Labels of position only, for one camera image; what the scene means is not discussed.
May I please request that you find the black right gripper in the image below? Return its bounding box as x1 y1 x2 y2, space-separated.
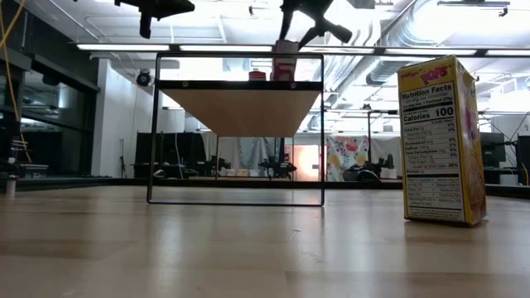
279 0 335 50

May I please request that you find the black ceiling rail fixture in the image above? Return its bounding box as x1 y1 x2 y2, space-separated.
436 0 511 17

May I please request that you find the long ceiling light bar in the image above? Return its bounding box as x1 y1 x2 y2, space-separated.
76 42 530 58

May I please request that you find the black rig post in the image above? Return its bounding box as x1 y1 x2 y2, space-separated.
0 61 24 183

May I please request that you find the silver ventilation duct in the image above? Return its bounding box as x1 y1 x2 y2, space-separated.
326 0 440 88

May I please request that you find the small white cylinder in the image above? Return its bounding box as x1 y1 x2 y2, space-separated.
4 175 18 198

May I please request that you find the black partition panel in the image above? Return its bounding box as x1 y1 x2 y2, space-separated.
134 132 207 179

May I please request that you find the black computer monitor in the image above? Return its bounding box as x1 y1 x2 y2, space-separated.
515 135 530 186
479 132 507 169

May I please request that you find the black tripod stand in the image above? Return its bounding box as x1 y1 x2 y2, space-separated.
118 138 128 179

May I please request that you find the white hanging cloth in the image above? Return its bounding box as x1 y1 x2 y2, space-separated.
369 136 405 180

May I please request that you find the grey hanging cloth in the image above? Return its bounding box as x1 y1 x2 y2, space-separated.
238 137 277 171

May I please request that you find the orange lit panel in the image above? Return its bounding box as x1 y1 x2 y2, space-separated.
296 144 320 182

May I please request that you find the black metal stand frame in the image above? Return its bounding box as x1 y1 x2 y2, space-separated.
366 109 399 166

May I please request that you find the round black ceiling camera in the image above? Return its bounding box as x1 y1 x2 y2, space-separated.
135 69 152 88

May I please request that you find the small red cereal box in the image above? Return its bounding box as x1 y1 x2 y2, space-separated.
271 40 299 82

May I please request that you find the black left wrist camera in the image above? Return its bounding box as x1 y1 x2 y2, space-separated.
138 12 152 41

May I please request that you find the floral patterned cloth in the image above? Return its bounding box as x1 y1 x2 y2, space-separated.
325 134 370 182

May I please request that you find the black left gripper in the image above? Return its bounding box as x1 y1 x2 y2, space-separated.
113 0 196 21

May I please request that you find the yellow Corn Pops cereal box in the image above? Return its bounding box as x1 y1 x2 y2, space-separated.
397 55 488 227

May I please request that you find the black frame wooden shelf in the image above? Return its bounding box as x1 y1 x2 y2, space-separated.
147 51 325 207

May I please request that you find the yellow cable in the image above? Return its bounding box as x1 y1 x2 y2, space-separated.
0 0 33 163

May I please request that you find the grey storage bin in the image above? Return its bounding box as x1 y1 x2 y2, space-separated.
18 164 50 179

